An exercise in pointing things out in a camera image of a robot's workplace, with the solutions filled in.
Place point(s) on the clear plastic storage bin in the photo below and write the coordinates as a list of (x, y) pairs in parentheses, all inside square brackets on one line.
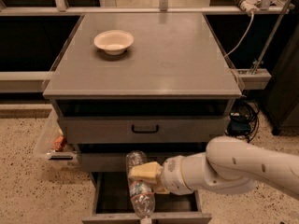
[(44, 146)]

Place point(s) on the grey open bottom drawer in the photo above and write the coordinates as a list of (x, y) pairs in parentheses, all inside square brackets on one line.
[(112, 205)]

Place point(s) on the clear plastic water bottle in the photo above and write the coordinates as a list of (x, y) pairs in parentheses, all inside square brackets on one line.
[(140, 192)]

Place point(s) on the white paper bowl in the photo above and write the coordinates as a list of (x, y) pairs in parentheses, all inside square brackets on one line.
[(114, 42)]

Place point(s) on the grey top drawer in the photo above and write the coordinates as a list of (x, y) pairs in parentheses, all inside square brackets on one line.
[(108, 131)]

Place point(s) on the white power strip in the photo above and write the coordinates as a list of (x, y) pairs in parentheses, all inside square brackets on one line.
[(248, 6)]

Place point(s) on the blue box with black cables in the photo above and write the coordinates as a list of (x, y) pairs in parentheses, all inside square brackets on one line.
[(244, 121)]

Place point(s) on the grey middle drawer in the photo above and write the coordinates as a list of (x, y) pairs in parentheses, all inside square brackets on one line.
[(116, 162)]

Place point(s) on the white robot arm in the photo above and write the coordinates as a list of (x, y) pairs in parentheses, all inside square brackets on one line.
[(227, 166)]

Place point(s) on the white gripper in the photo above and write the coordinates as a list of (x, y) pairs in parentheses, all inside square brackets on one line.
[(172, 174)]

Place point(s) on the red item in bin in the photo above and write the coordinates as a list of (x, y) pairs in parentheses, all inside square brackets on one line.
[(59, 144)]

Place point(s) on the grey drawer cabinet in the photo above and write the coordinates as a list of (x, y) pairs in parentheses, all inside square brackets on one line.
[(173, 70)]

